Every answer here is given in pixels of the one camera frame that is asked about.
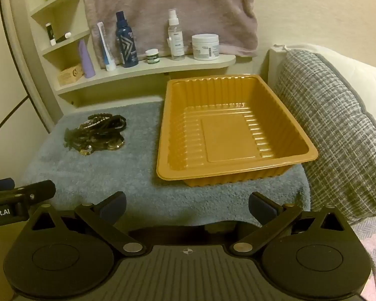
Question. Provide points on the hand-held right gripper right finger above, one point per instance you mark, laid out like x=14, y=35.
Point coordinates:
x=262, y=209

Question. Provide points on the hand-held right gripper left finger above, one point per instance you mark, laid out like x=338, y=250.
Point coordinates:
x=114, y=208

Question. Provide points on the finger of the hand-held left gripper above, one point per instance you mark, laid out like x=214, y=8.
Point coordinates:
x=34, y=191
x=1, y=184

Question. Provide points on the pile of dark jewelry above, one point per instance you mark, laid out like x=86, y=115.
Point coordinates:
x=97, y=136

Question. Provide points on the orange plastic tray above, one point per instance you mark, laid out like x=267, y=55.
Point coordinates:
x=228, y=131

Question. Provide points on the grey-blue fluffy towel mat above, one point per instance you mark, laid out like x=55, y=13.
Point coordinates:
x=97, y=175

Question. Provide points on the grey woven pillow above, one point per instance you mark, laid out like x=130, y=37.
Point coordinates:
x=332, y=131

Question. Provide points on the pink patterned blanket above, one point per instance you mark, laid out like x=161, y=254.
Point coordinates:
x=374, y=247

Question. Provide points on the small cardboard box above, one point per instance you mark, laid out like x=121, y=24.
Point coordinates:
x=70, y=75

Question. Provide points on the purple cone-shaped item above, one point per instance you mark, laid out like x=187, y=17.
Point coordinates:
x=87, y=61

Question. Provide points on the small green jar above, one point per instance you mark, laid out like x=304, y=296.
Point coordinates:
x=152, y=57

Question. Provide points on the black tube with white cap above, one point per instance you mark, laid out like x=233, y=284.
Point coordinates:
x=63, y=37

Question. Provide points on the black and white stick tube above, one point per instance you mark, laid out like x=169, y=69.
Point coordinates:
x=51, y=34

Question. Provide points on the white and blue tube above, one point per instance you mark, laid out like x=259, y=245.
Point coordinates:
x=106, y=48

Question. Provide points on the dark blue bottle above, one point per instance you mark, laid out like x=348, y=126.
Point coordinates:
x=127, y=44

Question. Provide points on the white quilted pillow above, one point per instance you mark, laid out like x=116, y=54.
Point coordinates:
x=363, y=78

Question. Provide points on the white cream jar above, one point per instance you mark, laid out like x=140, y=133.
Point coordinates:
x=206, y=47

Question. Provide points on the clear spray bottle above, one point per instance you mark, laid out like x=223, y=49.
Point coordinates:
x=176, y=39

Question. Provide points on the pink fluffy hanging towel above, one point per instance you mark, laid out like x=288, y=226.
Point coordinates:
x=175, y=6

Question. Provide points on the cream wall shelf unit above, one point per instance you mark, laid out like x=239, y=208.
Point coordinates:
x=163, y=65

